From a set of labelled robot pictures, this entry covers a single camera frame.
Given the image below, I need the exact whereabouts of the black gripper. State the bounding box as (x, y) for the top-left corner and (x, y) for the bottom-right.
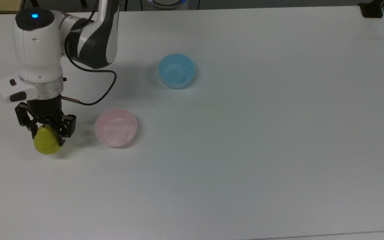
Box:
(14, 95), (77, 147)

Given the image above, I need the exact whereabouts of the green pear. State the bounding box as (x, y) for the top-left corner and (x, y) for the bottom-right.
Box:
(33, 125), (61, 155)

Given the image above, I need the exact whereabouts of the pink plastic bowl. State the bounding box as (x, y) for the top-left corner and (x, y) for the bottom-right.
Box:
(94, 108), (138, 148)

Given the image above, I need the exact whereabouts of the blue plastic bowl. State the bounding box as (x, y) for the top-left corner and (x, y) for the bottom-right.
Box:
(158, 53), (196, 89)

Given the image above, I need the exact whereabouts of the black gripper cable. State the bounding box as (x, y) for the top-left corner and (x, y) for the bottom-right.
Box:
(61, 43), (117, 106)

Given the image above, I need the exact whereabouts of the black corner clamp mount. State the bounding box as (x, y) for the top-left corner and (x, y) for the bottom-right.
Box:
(358, 0), (384, 18)

